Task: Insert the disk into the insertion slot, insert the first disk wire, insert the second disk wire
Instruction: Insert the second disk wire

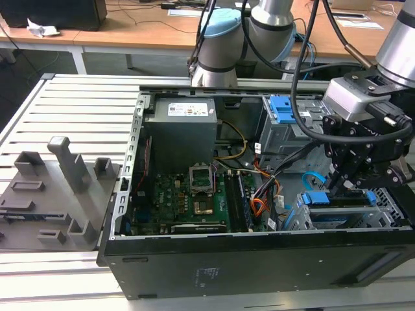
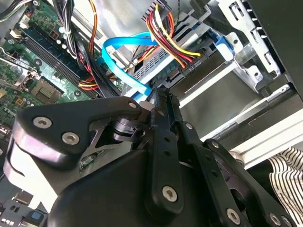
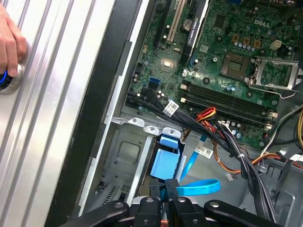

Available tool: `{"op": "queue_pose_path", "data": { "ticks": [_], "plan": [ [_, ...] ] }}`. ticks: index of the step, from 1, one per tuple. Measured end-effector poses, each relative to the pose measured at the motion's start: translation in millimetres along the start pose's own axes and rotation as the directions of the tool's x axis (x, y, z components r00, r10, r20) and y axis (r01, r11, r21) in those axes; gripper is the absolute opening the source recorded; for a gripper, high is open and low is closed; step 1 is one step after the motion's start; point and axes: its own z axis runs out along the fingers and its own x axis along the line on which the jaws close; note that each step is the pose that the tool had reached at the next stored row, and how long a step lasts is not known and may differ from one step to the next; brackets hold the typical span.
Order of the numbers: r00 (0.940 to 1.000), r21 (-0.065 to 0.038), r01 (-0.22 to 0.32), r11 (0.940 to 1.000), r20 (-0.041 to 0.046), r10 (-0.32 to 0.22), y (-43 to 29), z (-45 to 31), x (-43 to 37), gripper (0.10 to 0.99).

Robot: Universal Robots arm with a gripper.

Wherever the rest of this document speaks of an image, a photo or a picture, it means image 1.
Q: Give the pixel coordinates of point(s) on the green motherboard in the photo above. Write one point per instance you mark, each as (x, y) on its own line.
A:
(181, 207)

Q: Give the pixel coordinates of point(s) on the silver metal disk bay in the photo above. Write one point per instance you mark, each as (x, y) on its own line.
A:
(386, 207)

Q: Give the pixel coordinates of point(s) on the grey metal drive cage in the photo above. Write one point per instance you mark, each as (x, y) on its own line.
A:
(282, 142)

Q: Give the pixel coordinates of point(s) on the wooden desk white legs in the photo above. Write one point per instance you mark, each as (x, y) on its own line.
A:
(366, 37)
(129, 32)

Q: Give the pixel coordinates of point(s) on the crumpled white paper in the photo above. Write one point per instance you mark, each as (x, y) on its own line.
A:
(40, 29)

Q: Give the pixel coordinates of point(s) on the grey parts rack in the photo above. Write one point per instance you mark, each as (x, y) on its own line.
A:
(48, 194)

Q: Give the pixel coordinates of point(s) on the black RAM slot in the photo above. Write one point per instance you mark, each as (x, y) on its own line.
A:
(231, 201)
(244, 204)

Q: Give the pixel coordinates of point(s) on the black computer box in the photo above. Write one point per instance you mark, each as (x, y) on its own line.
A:
(55, 13)

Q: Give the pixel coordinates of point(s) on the black PC case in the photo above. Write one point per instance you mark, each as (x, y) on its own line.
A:
(227, 269)

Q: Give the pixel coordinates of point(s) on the grey power supply box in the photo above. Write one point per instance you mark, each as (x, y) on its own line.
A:
(180, 139)

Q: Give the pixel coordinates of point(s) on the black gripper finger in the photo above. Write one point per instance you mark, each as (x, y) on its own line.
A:
(379, 178)
(334, 145)

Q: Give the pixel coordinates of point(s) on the white paper sheet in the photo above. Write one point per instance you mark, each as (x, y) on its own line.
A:
(184, 13)
(356, 22)

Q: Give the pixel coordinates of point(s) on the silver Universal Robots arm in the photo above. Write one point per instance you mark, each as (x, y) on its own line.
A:
(214, 48)

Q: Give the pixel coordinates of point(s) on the black graphics card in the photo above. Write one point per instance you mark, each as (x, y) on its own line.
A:
(197, 228)

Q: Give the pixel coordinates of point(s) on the small black power adapter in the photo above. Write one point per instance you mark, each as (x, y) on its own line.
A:
(168, 5)

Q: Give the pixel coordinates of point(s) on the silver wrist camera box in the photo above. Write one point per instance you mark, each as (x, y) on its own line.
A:
(350, 100)

